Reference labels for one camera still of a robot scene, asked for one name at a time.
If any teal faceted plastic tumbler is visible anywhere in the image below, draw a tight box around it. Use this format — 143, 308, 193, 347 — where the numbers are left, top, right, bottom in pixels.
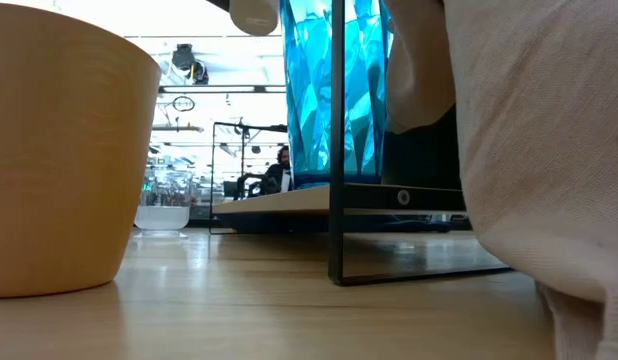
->
280, 0, 394, 190

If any clear drinking glass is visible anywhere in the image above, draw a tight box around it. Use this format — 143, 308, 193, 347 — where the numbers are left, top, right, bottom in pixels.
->
133, 167, 195, 239

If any beige ribbed cup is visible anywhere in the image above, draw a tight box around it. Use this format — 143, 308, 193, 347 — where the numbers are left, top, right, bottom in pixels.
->
228, 0, 280, 37

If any orange plastic cup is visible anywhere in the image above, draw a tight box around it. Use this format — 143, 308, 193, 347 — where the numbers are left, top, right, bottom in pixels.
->
0, 2, 162, 299

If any person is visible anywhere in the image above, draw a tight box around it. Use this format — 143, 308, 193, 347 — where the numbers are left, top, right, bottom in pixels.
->
261, 145, 293, 195

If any pale pink cloth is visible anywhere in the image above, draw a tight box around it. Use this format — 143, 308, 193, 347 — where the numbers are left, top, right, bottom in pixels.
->
382, 0, 618, 360

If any wooden shelf with black frame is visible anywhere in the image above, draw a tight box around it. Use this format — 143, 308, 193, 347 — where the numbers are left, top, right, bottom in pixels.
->
208, 0, 513, 287

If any black overhead camera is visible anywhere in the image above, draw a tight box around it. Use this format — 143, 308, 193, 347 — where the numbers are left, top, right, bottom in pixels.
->
170, 43, 211, 85

